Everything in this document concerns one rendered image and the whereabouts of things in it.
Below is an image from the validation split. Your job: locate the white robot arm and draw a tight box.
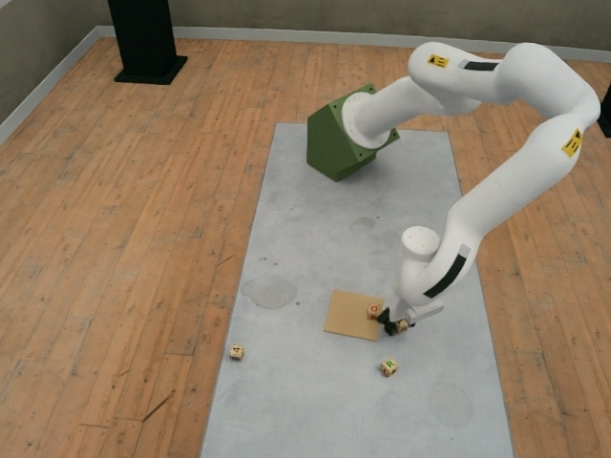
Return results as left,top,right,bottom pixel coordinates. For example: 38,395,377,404
342,42,600,324

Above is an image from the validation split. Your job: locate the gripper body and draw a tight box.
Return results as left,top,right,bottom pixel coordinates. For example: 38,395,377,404
383,285,411,322

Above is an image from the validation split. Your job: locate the tan square mat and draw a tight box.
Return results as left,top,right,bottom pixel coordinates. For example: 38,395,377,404
324,289,384,342

